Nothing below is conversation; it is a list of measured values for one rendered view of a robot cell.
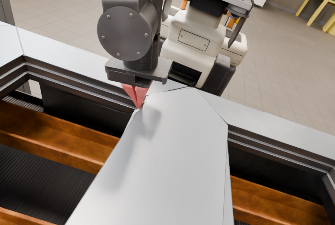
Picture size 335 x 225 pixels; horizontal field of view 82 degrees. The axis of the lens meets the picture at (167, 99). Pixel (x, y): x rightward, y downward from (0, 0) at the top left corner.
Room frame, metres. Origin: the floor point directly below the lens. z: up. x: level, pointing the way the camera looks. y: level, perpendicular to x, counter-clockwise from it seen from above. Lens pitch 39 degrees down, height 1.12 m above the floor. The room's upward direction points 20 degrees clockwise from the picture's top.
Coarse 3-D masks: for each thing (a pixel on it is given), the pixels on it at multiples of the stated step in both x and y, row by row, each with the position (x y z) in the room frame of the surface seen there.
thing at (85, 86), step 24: (0, 72) 0.24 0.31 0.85; (24, 72) 0.28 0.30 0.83; (48, 72) 0.29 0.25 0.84; (72, 72) 0.30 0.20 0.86; (0, 96) 0.21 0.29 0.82; (96, 96) 0.29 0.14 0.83; (120, 96) 0.30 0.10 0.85; (240, 144) 0.30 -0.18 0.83; (264, 144) 0.31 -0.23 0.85; (312, 168) 0.31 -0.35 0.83
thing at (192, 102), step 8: (160, 96) 0.32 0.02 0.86; (168, 96) 0.33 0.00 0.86; (176, 96) 0.34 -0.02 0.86; (184, 96) 0.35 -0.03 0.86; (192, 96) 0.36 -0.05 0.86; (176, 104) 0.32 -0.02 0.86; (184, 104) 0.33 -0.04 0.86; (192, 104) 0.34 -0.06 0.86; (200, 104) 0.35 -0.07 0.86; (208, 104) 0.36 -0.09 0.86; (200, 112) 0.32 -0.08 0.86; (208, 112) 0.33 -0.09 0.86; (216, 112) 0.34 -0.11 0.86; (216, 120) 0.31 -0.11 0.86
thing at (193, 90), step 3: (183, 90) 0.37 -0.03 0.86; (186, 90) 0.38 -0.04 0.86; (189, 90) 0.38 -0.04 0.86; (192, 90) 0.39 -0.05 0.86; (195, 90) 0.39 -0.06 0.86; (192, 93) 0.38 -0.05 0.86; (195, 93) 0.38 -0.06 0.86; (198, 93) 0.38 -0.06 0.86; (198, 96) 0.37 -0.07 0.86; (201, 96) 0.38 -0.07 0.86
